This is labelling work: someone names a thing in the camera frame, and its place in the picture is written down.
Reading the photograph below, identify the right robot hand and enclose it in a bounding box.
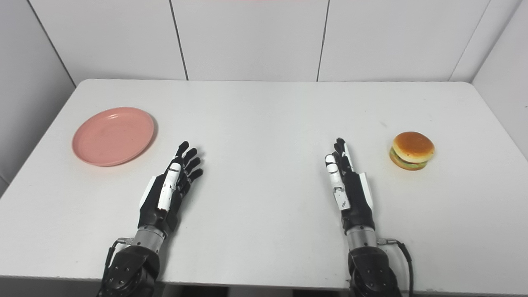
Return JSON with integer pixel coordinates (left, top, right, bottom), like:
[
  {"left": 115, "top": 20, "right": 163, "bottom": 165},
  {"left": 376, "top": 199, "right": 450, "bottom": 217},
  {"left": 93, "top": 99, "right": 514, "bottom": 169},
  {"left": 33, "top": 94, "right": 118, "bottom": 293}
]
[{"left": 325, "top": 137, "right": 376, "bottom": 236}]

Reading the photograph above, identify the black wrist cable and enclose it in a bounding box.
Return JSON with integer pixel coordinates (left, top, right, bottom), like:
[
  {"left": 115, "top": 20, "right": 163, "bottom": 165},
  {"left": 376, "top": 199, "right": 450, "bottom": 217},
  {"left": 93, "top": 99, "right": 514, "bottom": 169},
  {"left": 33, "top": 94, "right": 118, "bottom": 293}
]
[
  {"left": 377, "top": 238, "right": 415, "bottom": 297},
  {"left": 97, "top": 237, "right": 134, "bottom": 295}
]

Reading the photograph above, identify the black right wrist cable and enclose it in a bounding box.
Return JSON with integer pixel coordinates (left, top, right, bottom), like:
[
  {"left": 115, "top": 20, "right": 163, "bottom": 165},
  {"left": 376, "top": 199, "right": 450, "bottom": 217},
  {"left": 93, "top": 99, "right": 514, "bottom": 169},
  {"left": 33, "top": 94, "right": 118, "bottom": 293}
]
[{"left": 377, "top": 238, "right": 415, "bottom": 297}]

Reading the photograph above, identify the toy hamburger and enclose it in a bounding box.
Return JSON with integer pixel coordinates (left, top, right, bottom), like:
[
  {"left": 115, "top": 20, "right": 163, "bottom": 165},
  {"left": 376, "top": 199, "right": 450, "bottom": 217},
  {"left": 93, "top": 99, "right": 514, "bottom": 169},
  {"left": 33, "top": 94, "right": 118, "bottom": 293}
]
[{"left": 389, "top": 132, "right": 435, "bottom": 171}]

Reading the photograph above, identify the pink round plate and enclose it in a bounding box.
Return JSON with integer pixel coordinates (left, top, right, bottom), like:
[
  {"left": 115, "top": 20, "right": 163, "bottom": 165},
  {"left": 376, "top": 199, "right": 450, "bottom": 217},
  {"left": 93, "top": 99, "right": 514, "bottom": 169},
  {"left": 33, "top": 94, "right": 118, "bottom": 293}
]
[{"left": 72, "top": 107, "right": 155, "bottom": 167}]

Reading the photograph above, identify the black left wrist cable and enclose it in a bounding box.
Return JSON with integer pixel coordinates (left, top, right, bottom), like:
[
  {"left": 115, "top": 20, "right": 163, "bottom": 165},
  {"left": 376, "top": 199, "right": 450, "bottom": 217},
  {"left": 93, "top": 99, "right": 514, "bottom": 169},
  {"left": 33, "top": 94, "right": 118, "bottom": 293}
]
[{"left": 97, "top": 237, "right": 134, "bottom": 295}]

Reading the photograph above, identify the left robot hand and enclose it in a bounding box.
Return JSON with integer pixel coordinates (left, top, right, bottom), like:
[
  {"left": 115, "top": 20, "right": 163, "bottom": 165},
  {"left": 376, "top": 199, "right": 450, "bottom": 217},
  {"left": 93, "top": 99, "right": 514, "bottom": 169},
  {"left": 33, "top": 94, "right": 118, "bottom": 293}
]
[{"left": 138, "top": 141, "right": 204, "bottom": 238}]

